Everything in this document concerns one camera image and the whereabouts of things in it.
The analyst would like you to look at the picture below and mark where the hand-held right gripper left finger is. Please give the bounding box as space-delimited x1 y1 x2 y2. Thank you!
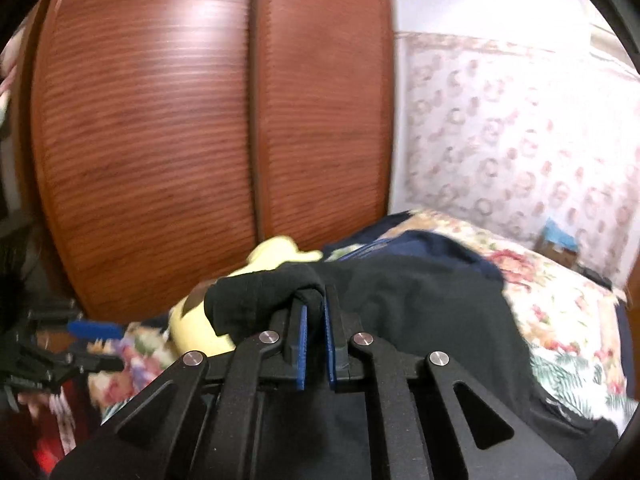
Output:
50 304 308 480

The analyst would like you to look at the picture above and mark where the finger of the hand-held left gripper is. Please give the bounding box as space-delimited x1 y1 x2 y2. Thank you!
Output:
66 320 124 342
74 355 125 374

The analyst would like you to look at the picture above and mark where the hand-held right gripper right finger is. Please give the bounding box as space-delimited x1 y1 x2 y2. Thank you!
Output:
324 284 577 480

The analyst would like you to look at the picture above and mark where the black garment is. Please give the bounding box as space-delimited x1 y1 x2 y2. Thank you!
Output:
204 229 622 480

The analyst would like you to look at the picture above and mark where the red and white cloth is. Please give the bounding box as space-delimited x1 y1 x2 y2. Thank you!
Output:
27 375 103 472

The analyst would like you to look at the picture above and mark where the pale yellow garment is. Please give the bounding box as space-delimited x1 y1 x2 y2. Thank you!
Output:
167 235 324 359

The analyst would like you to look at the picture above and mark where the navy blue garment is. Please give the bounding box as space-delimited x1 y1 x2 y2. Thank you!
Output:
322 211 503 283

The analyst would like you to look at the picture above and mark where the brown wooden wardrobe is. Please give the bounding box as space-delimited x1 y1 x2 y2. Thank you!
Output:
14 0 399 324

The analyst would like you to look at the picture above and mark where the floral bed sheet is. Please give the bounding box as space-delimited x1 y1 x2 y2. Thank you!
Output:
87 209 630 427

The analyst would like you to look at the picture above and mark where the brown box with blue top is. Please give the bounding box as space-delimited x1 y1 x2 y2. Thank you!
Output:
536 217 582 269

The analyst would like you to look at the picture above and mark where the floral patterned curtain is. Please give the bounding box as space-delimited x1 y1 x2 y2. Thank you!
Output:
394 30 640 288

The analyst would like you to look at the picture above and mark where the navy blue blanket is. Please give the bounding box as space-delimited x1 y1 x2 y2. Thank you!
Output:
611 295 632 401

